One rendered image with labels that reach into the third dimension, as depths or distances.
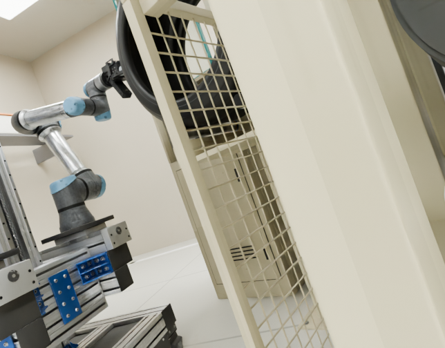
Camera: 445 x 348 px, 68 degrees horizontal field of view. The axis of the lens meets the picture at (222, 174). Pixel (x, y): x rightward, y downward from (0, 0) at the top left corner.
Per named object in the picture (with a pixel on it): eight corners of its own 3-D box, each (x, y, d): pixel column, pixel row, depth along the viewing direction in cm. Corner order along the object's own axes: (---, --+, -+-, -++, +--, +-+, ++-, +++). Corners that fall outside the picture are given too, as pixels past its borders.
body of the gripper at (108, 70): (112, 57, 133) (96, 68, 140) (117, 78, 134) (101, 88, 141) (127, 59, 139) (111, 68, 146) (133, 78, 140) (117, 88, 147)
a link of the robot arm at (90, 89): (99, 100, 157) (95, 83, 156) (112, 93, 150) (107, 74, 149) (83, 100, 150) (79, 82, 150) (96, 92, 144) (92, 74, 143)
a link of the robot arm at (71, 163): (77, 208, 154) (16, 121, 162) (100, 201, 167) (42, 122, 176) (90, 192, 149) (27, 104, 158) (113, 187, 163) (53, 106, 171)
